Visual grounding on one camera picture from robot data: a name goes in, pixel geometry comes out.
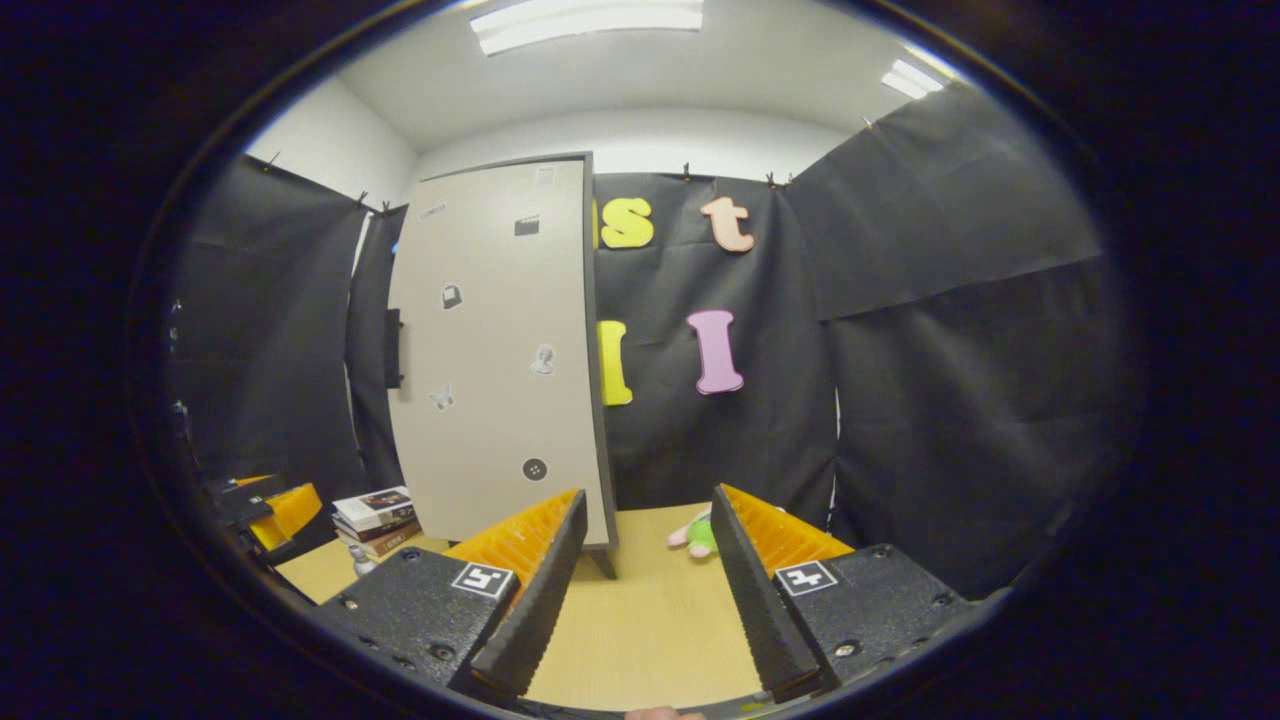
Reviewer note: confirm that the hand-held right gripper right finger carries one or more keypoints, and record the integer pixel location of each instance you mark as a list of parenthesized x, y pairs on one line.
[(760, 610)]

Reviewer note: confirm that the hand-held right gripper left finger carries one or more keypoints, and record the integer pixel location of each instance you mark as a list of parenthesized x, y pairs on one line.
[(540, 610)]

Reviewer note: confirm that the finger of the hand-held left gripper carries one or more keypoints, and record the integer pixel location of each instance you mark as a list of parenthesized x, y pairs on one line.
[(295, 510), (250, 495)]

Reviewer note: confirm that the silver bottle with red label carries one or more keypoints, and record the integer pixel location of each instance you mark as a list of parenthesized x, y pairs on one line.
[(363, 562)]

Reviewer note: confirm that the grey cabinet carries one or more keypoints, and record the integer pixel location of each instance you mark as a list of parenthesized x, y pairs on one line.
[(605, 562)]

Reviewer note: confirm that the white cover book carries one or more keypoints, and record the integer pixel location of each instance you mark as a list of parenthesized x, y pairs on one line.
[(375, 505)]

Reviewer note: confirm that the dark cover book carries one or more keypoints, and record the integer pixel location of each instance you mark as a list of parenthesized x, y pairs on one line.
[(380, 528)]

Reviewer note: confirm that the green and pink plush toy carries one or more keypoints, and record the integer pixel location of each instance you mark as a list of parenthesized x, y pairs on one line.
[(700, 537)]

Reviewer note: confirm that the brown cover book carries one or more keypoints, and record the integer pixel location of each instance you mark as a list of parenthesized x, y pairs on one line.
[(390, 543)]

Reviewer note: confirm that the black backdrop cloth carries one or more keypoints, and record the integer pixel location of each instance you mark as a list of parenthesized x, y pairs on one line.
[(950, 400)]

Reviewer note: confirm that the small ceiling light panel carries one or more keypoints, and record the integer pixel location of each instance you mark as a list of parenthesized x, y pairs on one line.
[(912, 78)]

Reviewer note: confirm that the large ceiling light panel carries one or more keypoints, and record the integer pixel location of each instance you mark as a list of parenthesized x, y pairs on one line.
[(590, 22)]

